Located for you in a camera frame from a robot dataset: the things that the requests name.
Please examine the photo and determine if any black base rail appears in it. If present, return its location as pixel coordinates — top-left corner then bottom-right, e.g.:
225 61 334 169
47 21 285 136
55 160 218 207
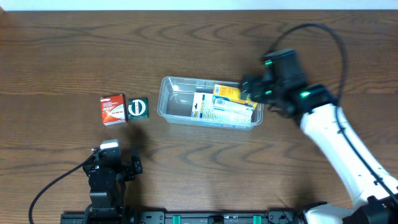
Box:
60 210 371 224

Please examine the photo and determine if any yellow box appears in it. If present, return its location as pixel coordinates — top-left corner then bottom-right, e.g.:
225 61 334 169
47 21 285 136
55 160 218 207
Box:
213 84 257 109

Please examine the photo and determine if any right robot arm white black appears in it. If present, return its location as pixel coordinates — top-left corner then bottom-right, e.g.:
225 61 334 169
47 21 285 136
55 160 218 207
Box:
240 49 397 223

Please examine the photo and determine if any large blue white box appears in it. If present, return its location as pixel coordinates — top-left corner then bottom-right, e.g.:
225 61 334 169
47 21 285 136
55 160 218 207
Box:
191 93 216 120

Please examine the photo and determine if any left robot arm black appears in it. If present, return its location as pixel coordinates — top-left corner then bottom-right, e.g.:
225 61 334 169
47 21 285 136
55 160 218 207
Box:
83 139 143 223

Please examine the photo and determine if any dark green small box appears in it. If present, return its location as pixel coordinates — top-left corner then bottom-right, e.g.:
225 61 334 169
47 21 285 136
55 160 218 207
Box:
127 98 149 119

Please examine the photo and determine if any red orange small box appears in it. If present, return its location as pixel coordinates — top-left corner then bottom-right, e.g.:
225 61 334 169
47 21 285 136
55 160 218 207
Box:
100 95 127 126

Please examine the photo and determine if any slim white blue box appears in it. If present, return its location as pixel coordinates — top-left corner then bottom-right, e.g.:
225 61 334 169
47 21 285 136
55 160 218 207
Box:
213 98 254 123

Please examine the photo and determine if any clear plastic container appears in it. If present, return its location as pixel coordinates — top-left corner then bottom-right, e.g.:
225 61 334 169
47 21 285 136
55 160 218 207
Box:
157 77 264 130

